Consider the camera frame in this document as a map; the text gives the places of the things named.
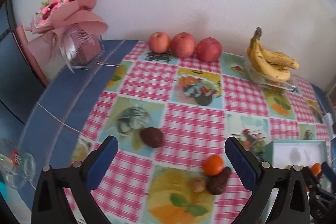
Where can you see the clear plastic fruit container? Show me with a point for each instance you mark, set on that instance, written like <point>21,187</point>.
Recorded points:
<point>267,82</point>

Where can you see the white tray with teal rim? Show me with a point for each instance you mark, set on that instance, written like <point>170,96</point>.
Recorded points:
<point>280,153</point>

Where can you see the orange tangerine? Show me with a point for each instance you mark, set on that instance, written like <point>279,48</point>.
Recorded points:
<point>316,168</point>
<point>213,165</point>

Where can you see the clear square vase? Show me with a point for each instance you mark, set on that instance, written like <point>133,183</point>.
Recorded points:
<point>79,49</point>

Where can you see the red apple nearest bananas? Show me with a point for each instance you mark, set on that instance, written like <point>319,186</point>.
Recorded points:
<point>209,50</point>

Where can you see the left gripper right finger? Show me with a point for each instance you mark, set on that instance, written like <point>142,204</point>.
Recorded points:
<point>261,178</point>

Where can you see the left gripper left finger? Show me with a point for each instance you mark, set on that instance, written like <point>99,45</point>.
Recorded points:
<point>50,204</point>

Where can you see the blue underlying tablecloth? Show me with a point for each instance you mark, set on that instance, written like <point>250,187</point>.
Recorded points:
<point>47,121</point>

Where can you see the middle red apple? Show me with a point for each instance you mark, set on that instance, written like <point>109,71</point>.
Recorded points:
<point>183,45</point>

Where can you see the pink checkered fruit tablecloth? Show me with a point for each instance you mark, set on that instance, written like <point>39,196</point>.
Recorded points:
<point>197,106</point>

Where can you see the lower yellow banana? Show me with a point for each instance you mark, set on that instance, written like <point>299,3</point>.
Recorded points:
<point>259,63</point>

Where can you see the large dark avocado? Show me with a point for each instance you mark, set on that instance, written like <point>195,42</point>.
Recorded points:
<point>152,137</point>

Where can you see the far pale red apple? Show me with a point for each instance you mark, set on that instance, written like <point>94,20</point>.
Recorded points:
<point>159,42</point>

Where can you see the glass mug with logo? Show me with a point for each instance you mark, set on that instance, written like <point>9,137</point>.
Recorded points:
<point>18,165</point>

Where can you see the upper spotted banana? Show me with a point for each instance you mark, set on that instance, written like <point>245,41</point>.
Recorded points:
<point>277,58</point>

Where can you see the pink wrapped flower bouquet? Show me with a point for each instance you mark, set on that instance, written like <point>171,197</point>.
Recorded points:
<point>54,19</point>

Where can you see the white power strip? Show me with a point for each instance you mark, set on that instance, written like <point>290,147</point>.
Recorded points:
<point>328,120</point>

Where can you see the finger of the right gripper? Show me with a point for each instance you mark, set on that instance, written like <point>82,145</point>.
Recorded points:
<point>310,180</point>
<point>328,173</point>

